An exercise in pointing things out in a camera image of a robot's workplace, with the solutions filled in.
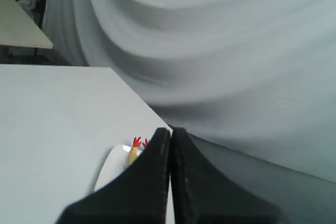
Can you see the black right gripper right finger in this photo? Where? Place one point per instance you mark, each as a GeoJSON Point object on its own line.
{"type": "Point", "coordinates": [202, 194]}

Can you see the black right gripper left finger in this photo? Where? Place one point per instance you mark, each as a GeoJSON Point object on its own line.
{"type": "Point", "coordinates": [140, 194]}

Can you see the white side table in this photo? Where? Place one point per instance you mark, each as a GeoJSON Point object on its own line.
{"type": "Point", "coordinates": [18, 29]}

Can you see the white square plate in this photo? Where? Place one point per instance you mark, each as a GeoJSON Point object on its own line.
{"type": "Point", "coordinates": [116, 162]}

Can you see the yellow rubber chicken toy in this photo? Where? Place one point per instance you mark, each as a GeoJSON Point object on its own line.
{"type": "Point", "coordinates": [133, 154]}

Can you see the grey backdrop cloth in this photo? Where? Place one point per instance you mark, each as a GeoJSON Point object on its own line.
{"type": "Point", "coordinates": [256, 76]}

